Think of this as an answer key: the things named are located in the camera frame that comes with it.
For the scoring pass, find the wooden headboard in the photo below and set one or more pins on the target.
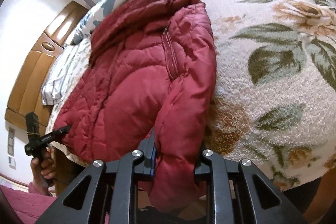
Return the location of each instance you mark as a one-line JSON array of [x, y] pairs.
[[26, 96]]

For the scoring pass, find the striped white pillow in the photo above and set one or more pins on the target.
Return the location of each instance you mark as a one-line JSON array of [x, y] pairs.
[[65, 72]]

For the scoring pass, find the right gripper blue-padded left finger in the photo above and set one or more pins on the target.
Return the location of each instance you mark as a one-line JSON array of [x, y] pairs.
[[105, 190]]

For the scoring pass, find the pink knit sleeve forearm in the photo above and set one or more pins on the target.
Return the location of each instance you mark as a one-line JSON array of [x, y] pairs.
[[29, 206]]

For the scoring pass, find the red quilted down coat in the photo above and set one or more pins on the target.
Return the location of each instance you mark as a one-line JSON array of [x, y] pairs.
[[152, 70]]

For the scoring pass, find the person's left hand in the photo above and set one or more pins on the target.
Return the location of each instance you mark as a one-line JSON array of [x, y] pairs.
[[43, 171]]

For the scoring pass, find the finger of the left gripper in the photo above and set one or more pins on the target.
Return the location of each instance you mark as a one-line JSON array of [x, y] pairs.
[[63, 130]]

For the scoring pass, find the floral cream bed blanket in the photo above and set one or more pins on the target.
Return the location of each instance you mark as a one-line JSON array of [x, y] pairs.
[[274, 96]]

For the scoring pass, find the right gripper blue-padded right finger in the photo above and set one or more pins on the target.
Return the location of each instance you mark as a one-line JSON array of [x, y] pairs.
[[238, 192]]

